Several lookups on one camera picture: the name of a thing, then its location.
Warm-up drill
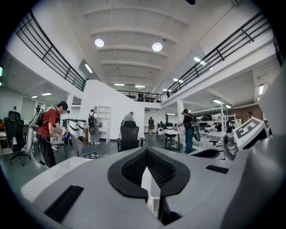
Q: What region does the black office chair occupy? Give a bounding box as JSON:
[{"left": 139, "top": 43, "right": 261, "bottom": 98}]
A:
[
  {"left": 115, "top": 120, "right": 146, "bottom": 153},
  {"left": 3, "top": 110, "right": 31, "bottom": 166}
]

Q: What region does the small grey chair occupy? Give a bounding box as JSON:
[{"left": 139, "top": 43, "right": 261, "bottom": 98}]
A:
[{"left": 70, "top": 133, "right": 99, "bottom": 160}]

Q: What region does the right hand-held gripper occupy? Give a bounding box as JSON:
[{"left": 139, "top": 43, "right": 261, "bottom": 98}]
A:
[{"left": 189, "top": 118, "right": 271, "bottom": 162}]

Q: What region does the white shelving rack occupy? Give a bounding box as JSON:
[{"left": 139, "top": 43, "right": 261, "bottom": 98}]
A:
[{"left": 191, "top": 104, "right": 237, "bottom": 144}]

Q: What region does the black balcony railing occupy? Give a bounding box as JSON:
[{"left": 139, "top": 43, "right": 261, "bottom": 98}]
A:
[
  {"left": 116, "top": 11, "right": 273, "bottom": 104},
  {"left": 13, "top": 9, "right": 87, "bottom": 92}
]

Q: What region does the white desk with black legs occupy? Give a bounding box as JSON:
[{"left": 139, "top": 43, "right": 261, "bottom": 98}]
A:
[{"left": 164, "top": 129, "right": 183, "bottom": 151}]

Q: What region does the white cylindrical robot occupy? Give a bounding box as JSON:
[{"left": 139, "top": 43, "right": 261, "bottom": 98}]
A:
[
  {"left": 78, "top": 119, "right": 88, "bottom": 135},
  {"left": 62, "top": 118, "right": 79, "bottom": 133}
]

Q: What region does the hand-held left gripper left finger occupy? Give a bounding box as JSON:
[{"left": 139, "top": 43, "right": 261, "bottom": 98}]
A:
[{"left": 33, "top": 147, "right": 164, "bottom": 229}]

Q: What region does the white shelf unit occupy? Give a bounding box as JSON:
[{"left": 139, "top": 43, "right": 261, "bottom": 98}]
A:
[{"left": 97, "top": 105, "right": 113, "bottom": 144}]

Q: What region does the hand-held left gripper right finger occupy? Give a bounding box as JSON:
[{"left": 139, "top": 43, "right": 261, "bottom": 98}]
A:
[{"left": 146, "top": 147, "right": 233, "bottom": 229}]

